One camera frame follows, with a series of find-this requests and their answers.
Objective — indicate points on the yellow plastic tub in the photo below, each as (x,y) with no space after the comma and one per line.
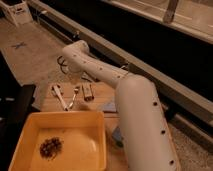
(82,134)

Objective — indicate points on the small metal rectangular box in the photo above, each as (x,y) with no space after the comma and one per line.
(87,92)

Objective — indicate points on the dark crumbs pile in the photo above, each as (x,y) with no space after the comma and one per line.
(50,148)

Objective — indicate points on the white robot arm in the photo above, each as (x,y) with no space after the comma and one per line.
(146,137)

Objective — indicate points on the white crate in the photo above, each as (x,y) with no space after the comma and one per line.
(18,14)

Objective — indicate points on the white handled kitchen tool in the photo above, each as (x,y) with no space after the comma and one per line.
(57,93)

